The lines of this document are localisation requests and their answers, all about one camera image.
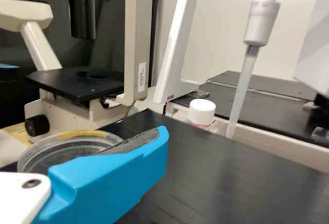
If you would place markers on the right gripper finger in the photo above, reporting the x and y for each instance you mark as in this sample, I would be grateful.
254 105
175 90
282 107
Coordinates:
110 180

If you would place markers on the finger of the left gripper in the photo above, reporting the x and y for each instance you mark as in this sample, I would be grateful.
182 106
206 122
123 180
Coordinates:
9 66

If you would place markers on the petri dish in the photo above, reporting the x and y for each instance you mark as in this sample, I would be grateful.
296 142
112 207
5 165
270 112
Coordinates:
64 149

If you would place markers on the cream microscope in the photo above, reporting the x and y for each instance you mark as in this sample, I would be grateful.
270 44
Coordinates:
77 85

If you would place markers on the white-capped bottle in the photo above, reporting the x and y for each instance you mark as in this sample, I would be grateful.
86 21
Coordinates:
201 109

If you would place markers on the white pipette stand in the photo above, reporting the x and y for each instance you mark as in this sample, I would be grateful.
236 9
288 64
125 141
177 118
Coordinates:
172 41

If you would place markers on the pipette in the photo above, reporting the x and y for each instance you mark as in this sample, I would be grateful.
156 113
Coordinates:
260 21

